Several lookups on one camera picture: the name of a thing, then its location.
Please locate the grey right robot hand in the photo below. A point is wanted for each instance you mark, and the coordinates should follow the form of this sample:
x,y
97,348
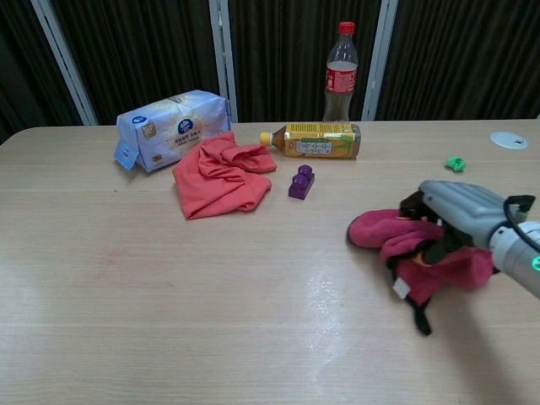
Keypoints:
x,y
460,204

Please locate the pink magenta towel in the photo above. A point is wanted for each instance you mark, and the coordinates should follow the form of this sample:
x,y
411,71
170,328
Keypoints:
x,y
426,253

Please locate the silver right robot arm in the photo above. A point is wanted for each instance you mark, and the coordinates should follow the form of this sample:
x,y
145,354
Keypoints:
x,y
516,249

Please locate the orange cloth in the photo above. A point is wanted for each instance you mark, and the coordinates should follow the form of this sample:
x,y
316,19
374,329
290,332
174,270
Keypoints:
x,y
219,177

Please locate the green crumpled object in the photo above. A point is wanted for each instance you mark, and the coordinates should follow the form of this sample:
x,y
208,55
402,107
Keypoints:
x,y
456,163

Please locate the yellow label tea bottle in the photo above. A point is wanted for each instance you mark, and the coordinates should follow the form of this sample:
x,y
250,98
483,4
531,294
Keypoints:
x,y
320,141

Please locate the purple toy brick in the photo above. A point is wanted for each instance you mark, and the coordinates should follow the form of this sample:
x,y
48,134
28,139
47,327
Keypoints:
x,y
300,182

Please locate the red label cola bottle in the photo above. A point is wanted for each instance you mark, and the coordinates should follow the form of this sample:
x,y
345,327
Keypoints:
x,y
340,80

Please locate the blue tissue pack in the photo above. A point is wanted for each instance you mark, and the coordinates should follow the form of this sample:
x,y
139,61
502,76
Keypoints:
x,y
169,135

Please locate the grey metal frame post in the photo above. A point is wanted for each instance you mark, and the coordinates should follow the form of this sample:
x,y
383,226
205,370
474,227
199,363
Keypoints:
x,y
379,59
63,59
223,59

